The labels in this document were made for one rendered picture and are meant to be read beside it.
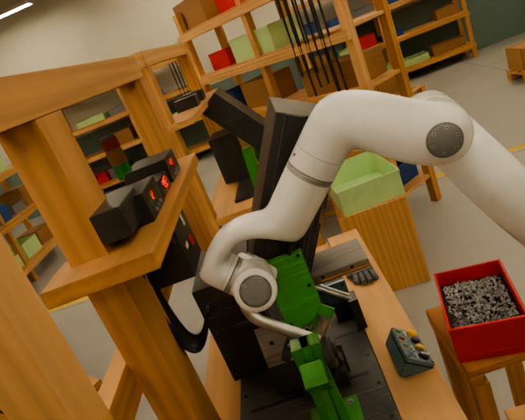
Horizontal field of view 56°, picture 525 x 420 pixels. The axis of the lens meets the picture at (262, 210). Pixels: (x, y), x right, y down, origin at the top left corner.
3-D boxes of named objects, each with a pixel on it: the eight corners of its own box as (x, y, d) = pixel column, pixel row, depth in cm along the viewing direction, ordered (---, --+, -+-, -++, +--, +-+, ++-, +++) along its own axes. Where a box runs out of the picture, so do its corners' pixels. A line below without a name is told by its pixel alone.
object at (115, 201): (147, 212, 119) (133, 186, 117) (133, 235, 105) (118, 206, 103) (120, 222, 120) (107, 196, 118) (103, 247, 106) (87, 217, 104)
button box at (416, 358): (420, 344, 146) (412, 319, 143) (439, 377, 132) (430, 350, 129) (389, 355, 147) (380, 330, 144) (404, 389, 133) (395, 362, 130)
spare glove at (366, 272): (341, 267, 199) (339, 262, 198) (367, 257, 198) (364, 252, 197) (352, 291, 180) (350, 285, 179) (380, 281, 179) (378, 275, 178)
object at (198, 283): (282, 312, 184) (247, 233, 173) (289, 363, 155) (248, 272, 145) (236, 329, 186) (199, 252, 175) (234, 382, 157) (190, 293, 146)
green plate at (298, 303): (324, 309, 148) (300, 244, 146) (326, 318, 140) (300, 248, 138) (288, 322, 149) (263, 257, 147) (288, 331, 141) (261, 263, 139)
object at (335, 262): (359, 245, 165) (357, 237, 164) (371, 267, 150) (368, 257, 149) (250, 285, 169) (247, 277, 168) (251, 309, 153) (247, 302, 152)
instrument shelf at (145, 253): (199, 162, 184) (195, 152, 182) (161, 268, 99) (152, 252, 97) (137, 186, 186) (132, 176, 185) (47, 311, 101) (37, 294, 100)
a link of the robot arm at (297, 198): (249, 150, 85) (190, 287, 97) (333, 188, 86) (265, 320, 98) (256, 137, 94) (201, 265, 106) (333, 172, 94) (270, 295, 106)
